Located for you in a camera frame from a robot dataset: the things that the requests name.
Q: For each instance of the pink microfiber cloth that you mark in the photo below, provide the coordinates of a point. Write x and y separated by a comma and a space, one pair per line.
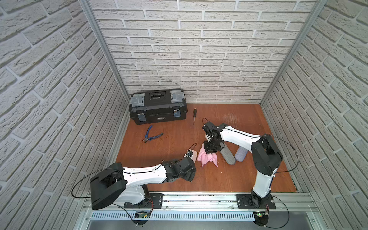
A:
204, 157

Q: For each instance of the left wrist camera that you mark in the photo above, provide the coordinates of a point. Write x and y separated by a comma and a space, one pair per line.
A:
189, 154

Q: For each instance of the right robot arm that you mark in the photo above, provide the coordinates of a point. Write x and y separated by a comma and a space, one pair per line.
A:
266, 155

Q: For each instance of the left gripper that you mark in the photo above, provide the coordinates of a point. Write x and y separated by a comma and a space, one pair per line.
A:
189, 169

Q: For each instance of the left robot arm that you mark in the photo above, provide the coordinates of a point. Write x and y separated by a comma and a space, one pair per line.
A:
128, 184

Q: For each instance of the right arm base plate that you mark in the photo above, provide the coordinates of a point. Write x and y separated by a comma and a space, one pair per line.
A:
253, 201

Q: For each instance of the grey felt eyeglass case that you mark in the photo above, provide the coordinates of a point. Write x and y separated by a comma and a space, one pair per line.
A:
227, 154

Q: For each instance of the pink eyeglass case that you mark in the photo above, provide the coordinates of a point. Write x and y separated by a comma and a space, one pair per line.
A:
194, 155

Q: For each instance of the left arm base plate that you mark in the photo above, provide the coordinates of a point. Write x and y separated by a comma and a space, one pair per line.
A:
155, 201

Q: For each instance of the lavender eyeglass case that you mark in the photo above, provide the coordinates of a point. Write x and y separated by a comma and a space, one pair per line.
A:
240, 154

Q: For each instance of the black handled screwdriver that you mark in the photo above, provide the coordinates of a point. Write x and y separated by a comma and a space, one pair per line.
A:
194, 115

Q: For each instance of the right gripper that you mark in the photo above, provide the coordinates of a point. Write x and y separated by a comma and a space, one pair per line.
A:
208, 150

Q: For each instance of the black plastic toolbox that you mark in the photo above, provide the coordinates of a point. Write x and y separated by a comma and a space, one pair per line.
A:
158, 106

